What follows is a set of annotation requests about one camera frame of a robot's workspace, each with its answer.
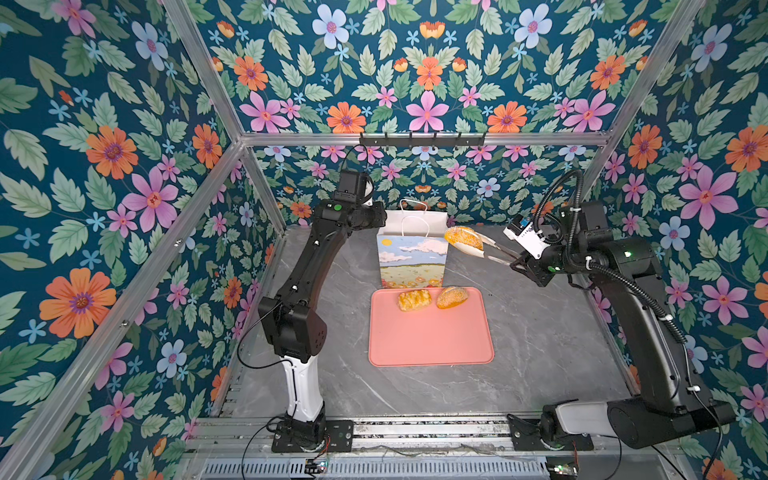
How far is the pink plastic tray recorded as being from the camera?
0.88m

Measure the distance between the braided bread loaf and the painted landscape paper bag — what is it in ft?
0.14

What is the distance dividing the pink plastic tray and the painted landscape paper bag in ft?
0.17

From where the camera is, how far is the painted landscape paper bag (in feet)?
2.79

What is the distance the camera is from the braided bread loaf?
0.95m

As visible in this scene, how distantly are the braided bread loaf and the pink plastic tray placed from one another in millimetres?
18
